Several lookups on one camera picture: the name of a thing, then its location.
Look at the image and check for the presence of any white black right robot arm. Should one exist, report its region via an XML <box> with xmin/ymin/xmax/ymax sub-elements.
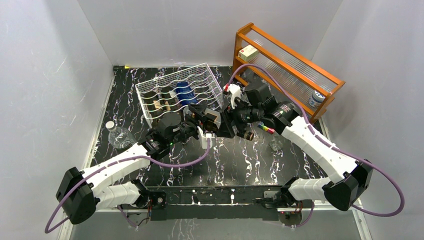
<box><xmin>222</xmin><ymin>83</ymin><xmax>373</xmax><ymax>211</ymax></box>

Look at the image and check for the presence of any blue white ceramic jar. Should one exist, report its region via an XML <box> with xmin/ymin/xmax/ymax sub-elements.
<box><xmin>308</xmin><ymin>90</ymin><xmax>326</xmax><ymax>109</ymax></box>

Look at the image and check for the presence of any blue labelled clear bottle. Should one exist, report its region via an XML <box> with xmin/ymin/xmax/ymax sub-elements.
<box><xmin>175</xmin><ymin>81</ymin><xmax>199</xmax><ymax>114</ymax></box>

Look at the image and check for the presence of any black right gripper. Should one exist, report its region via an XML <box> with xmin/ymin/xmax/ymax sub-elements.
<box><xmin>216</xmin><ymin>96</ymin><xmax>263</xmax><ymax>139</ymax></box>

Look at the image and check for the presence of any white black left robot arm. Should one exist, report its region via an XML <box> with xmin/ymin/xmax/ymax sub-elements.
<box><xmin>54</xmin><ymin>104</ymin><xmax>220</xmax><ymax>225</ymax></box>

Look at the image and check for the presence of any white wire wine rack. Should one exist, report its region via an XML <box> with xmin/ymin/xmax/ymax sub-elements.
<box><xmin>135</xmin><ymin>63</ymin><xmax>223</xmax><ymax>128</ymax></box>

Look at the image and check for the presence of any dark green wine bottle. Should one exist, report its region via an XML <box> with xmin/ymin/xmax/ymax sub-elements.
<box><xmin>143</xmin><ymin>91</ymin><xmax>164</xmax><ymax>127</ymax></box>

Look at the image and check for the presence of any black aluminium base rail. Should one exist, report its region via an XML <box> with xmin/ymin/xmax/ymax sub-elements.
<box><xmin>64</xmin><ymin>185</ymin><xmax>364</xmax><ymax>222</ymax></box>

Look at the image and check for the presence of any white red small box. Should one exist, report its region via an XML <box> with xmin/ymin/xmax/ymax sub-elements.
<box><xmin>237</xmin><ymin>44</ymin><xmax>259</xmax><ymax>62</ymax></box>

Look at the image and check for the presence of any colourful marker pen pack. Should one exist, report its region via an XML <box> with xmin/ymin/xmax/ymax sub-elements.
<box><xmin>258</xmin><ymin>122</ymin><xmax>275</xmax><ymax>135</ymax></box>

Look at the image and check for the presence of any orange wooden shelf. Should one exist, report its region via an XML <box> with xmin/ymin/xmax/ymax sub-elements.
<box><xmin>232</xmin><ymin>22</ymin><xmax>345</xmax><ymax>123</ymax></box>

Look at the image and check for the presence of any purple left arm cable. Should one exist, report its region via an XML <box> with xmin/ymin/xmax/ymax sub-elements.
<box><xmin>44</xmin><ymin>137</ymin><xmax>212</xmax><ymax>235</ymax></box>

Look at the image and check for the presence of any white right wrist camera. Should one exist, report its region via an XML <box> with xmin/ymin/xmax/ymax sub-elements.
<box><xmin>222</xmin><ymin>83</ymin><xmax>241</xmax><ymax>109</ymax></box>

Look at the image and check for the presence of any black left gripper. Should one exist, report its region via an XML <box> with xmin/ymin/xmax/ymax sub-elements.
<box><xmin>167</xmin><ymin>103</ymin><xmax>208</xmax><ymax>146</ymax></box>

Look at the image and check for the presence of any clear round bottle white cap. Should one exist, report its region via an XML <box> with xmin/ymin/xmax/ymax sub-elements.
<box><xmin>105</xmin><ymin>121</ymin><xmax>137</xmax><ymax>150</ymax></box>

